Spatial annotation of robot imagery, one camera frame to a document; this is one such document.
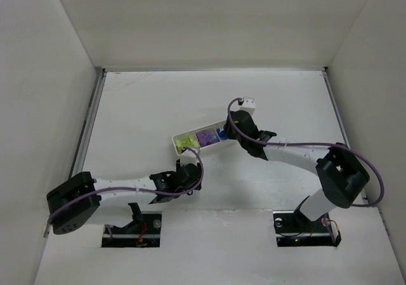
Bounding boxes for left aluminium rail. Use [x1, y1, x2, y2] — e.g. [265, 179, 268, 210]
[43, 67, 106, 238]

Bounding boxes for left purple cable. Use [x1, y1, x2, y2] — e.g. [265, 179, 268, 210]
[47, 147, 204, 225]

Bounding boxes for purple patterned lego brick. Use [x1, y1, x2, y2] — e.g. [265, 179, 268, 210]
[196, 131, 219, 147]

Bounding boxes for aluminium rail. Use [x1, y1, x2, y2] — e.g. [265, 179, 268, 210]
[322, 66, 362, 184]
[43, 67, 106, 238]

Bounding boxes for right aluminium rail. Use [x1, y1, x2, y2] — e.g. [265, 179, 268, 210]
[322, 66, 362, 184]

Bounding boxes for blue legos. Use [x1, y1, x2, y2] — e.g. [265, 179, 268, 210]
[216, 128, 228, 140]

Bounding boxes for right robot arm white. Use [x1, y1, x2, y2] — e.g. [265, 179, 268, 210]
[223, 110, 370, 229]

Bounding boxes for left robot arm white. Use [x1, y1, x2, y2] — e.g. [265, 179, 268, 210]
[46, 160, 204, 235]

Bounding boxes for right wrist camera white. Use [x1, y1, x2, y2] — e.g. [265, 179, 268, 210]
[238, 96, 256, 116]

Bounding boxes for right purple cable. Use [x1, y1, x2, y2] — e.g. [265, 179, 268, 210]
[226, 97, 384, 207]

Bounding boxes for green lego brick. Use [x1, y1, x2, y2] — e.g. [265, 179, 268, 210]
[175, 136, 200, 154]

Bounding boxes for purple cable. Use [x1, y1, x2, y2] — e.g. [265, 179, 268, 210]
[47, 147, 204, 225]
[226, 97, 384, 207]

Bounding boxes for white three-compartment tray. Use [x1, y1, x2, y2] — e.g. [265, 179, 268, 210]
[172, 121, 235, 157]

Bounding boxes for white front board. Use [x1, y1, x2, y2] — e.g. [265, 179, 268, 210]
[36, 209, 403, 284]

